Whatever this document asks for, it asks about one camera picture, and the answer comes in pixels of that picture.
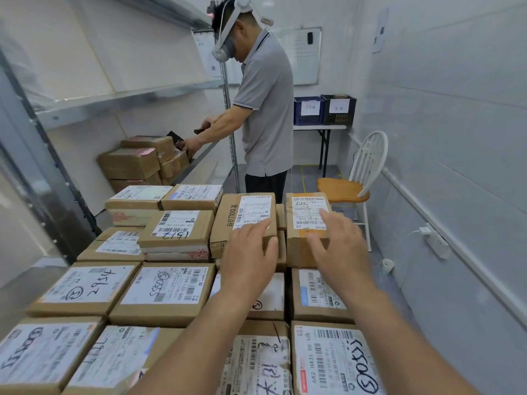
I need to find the person's left hand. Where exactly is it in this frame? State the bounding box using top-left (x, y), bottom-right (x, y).
top-left (220, 220), bottom-right (280, 303)

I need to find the person's right hand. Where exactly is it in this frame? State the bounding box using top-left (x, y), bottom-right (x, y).
top-left (307, 209), bottom-right (374, 295)

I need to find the small taped cardboard box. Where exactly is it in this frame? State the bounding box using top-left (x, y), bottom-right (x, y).
top-left (286, 192), bottom-right (332, 269)

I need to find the long printed cardboard box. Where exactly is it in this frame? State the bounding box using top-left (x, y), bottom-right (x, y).
top-left (209, 193), bottom-right (278, 260)

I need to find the person's right forearm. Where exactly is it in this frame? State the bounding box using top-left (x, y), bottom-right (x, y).
top-left (340, 280), bottom-right (468, 395)

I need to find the person's left forearm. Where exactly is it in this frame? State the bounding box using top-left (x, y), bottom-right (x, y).
top-left (138, 284), bottom-right (265, 395)

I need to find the white chair with wooden seat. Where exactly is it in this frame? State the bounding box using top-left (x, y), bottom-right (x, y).
top-left (316, 130), bottom-right (389, 252)

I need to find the pile of labelled cardboard parcels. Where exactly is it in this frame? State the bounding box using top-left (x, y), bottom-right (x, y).
top-left (0, 184), bottom-right (386, 395)

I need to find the white folding table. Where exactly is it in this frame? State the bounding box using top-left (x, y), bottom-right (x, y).
top-left (293, 124), bottom-right (347, 178)

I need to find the blue plastic crate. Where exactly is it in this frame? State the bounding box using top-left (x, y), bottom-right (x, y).
top-left (293, 96), bottom-right (326, 126)

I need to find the black plastic crate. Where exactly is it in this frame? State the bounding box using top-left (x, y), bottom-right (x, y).
top-left (321, 94), bottom-right (357, 126)

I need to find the stack of plain brown cartons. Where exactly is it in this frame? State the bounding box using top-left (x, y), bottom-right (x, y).
top-left (97, 135), bottom-right (191, 194)

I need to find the white head-mounted headset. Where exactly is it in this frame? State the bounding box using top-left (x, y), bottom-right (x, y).
top-left (209, 0), bottom-right (275, 63)

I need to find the metal shelf rack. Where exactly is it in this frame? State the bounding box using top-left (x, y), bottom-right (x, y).
top-left (0, 0), bottom-right (242, 269)

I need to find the white wall socket with charger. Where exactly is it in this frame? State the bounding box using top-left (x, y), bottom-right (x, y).
top-left (417, 223), bottom-right (452, 260)

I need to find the white wall cable duct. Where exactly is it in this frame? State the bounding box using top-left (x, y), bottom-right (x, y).
top-left (347, 131), bottom-right (527, 326)

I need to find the white wall whiteboard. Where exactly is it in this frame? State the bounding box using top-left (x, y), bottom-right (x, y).
top-left (270, 27), bottom-right (323, 86)

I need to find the white wall chart sheet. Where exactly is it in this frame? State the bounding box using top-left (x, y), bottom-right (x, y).
top-left (191, 29), bottom-right (244, 85)

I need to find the white wall notice sheet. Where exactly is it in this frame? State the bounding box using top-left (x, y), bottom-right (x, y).
top-left (372, 7), bottom-right (390, 54)

